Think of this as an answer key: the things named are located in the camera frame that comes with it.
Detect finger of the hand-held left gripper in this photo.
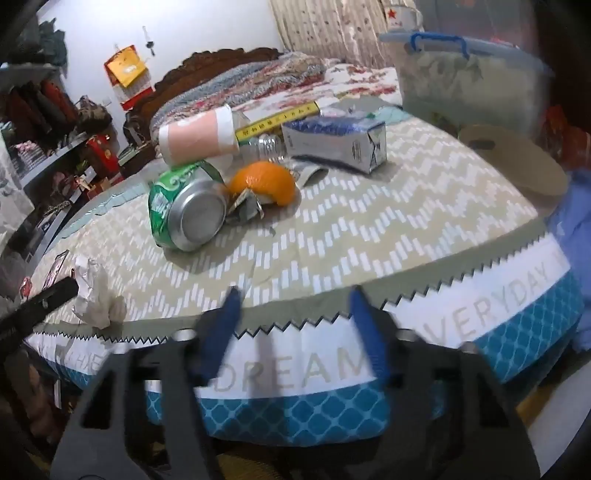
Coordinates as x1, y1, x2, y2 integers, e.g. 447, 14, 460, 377
0, 277, 80, 344

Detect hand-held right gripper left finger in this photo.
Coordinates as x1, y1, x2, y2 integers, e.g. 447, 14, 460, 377
50, 286, 245, 480

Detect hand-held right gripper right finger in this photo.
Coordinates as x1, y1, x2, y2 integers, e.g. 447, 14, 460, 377
348, 285, 541, 480

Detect white tissue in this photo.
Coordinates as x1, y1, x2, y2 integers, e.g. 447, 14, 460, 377
69, 257, 127, 329

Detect green soda can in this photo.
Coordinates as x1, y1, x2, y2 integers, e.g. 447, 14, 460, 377
148, 159, 229, 252

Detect orange peel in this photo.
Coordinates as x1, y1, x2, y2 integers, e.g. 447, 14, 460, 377
225, 161, 297, 206

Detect clear plastic bottle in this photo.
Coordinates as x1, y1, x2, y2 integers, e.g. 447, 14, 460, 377
233, 111, 289, 162

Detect blue and white carton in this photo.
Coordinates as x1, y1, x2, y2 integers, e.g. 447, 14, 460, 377
281, 115, 387, 175

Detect pink paper cup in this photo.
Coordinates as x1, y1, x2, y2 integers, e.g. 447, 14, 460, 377
158, 105, 241, 168

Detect zigzag pattern quilt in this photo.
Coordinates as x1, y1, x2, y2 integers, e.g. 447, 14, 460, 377
23, 104, 585, 437

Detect crumpled foil wrapper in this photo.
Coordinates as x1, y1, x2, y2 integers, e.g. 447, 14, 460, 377
226, 189, 265, 224

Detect shelf rack with clothes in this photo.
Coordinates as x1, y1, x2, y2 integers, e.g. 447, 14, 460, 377
0, 18, 122, 245

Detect long yellow box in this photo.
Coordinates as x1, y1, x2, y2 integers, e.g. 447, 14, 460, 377
235, 102, 321, 141

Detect blue cloth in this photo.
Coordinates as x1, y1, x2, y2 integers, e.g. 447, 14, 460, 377
547, 171, 591, 352

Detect floral bedsheet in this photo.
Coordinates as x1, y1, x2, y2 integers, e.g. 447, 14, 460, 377
318, 62, 402, 109

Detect striped floral blanket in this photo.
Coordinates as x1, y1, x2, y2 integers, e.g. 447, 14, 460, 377
150, 51, 342, 134

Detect carved wooden headboard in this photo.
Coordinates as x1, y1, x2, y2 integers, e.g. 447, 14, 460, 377
124, 46, 282, 139

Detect red printed box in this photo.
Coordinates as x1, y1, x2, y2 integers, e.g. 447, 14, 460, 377
545, 106, 591, 171

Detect leaf print curtain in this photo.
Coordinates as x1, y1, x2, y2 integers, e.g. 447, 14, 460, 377
270, 0, 393, 70

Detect white mug with red star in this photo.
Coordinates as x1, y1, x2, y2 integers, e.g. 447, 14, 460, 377
387, 4, 423, 33

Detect red and yellow wall calendar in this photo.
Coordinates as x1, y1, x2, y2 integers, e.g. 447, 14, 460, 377
104, 44, 155, 112

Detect clear bin with blue handle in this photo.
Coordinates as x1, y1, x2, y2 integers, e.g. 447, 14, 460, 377
379, 30, 555, 134

